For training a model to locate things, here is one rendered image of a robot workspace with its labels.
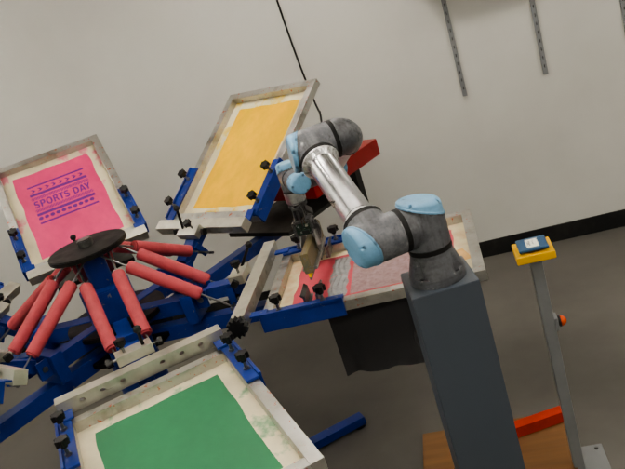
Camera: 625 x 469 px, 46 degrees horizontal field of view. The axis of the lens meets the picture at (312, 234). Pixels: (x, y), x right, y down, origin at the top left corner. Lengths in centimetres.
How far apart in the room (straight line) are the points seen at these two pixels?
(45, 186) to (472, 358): 267
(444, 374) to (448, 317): 17
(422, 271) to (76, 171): 254
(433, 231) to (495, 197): 295
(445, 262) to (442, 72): 277
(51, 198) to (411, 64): 220
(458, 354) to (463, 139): 282
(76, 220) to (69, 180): 30
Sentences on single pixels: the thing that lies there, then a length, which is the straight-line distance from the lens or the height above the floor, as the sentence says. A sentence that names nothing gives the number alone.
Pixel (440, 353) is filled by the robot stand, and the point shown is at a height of 103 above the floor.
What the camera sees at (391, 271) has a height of 96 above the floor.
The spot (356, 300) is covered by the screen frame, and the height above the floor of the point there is 98.
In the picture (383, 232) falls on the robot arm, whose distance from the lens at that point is 184.
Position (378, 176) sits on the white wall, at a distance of 474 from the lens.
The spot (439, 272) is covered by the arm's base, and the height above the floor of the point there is 124.
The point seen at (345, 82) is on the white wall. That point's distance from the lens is 460.
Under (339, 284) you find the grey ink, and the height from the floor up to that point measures 96.
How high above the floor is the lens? 204
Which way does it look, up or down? 19 degrees down
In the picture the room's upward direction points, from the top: 18 degrees counter-clockwise
